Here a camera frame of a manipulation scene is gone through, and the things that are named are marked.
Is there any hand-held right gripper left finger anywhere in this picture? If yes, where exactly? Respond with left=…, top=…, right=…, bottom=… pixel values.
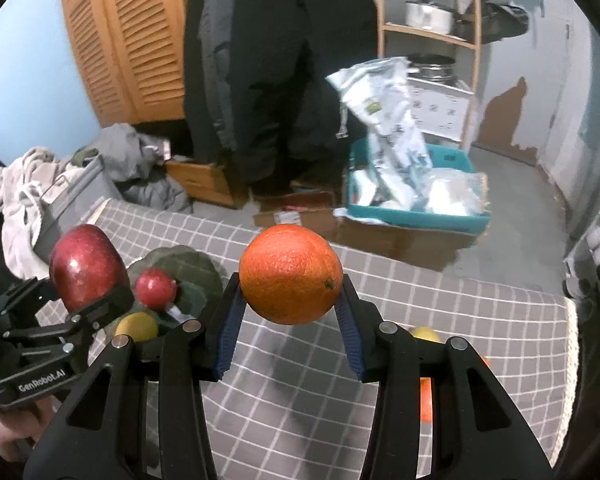
left=24, top=272, right=248, bottom=480

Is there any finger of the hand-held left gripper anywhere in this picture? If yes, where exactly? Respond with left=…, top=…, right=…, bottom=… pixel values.
left=0, top=279, right=55, bottom=318
left=69, top=282, right=136, bottom=335

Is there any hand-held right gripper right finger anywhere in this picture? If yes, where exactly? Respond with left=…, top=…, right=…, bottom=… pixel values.
left=332, top=275, right=553, bottom=480

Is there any yellow green mango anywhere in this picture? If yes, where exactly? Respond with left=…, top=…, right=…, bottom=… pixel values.
left=410, top=326, right=442, bottom=345
left=115, top=311, right=159, bottom=343

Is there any red apple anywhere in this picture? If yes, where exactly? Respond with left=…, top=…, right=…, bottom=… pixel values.
left=135, top=268, right=178, bottom=309
left=49, top=225, right=130, bottom=313

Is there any large orange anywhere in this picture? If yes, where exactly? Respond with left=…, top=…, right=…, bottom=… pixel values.
left=238, top=225, right=343, bottom=325

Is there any dark glass scalloped bowl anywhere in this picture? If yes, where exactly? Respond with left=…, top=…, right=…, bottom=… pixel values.
left=125, top=245, right=226, bottom=346

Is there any medium orange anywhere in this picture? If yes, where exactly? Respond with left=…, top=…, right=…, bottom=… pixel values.
left=419, top=377, right=434, bottom=422

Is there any person's left hand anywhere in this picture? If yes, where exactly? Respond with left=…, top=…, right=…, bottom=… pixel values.
left=0, top=399, right=57, bottom=467

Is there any grey checkered tablecloth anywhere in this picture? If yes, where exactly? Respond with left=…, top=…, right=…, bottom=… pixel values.
left=35, top=197, right=578, bottom=480

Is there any grey tote bag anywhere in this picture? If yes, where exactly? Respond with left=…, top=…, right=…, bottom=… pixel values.
left=35, top=157, right=126, bottom=266

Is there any pale pink fleece robe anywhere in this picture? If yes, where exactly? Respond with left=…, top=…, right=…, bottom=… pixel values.
left=0, top=147, right=81, bottom=278

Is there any large brown cardboard box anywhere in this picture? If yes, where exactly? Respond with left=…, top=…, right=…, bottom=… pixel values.
left=335, top=207, right=481, bottom=273

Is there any flat cardboard box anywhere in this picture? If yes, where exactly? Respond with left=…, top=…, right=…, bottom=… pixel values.
left=252, top=191, right=338, bottom=233

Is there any pile of grey clothes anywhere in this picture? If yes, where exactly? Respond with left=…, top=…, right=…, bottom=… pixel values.
left=87, top=124, right=193, bottom=213

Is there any wooden drawer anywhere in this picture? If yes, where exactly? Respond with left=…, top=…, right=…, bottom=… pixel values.
left=165, top=160, right=251, bottom=209

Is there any clear plastic bag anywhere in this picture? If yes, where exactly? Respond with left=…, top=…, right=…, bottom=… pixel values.
left=425, top=169, right=488, bottom=216

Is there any teal plastic basket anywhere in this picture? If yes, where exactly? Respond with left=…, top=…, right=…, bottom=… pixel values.
left=347, top=135, right=491, bottom=233

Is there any white printed rice bag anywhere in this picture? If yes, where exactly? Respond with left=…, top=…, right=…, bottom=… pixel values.
left=326, top=56, right=433, bottom=206

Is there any white plastic basket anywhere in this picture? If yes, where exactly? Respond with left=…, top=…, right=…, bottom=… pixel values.
left=407, top=77, right=473, bottom=148

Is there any metal shoe rack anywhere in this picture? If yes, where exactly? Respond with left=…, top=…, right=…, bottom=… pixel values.
left=562, top=180, right=600, bottom=306

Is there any black hooded jacket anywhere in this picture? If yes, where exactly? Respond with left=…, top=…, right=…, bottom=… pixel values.
left=230, top=0, right=381, bottom=196

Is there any grey jacket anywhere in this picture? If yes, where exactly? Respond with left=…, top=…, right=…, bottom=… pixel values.
left=200, top=0, right=242, bottom=161

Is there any wooden louvered wardrobe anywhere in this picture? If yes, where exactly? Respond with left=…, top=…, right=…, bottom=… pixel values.
left=57, top=0, right=191, bottom=128

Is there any steel steamer pot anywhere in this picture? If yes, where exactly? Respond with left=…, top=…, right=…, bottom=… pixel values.
left=412, top=54, right=457, bottom=83

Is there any bamboo clothes rack shelf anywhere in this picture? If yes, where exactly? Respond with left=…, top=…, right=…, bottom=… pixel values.
left=372, top=0, right=483, bottom=151

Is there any white cooking pot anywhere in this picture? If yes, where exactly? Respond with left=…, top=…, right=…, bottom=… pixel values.
left=405, top=0, right=456, bottom=36

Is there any grey hanging bag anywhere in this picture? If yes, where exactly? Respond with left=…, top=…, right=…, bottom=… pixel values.
left=460, top=2, right=531, bottom=43

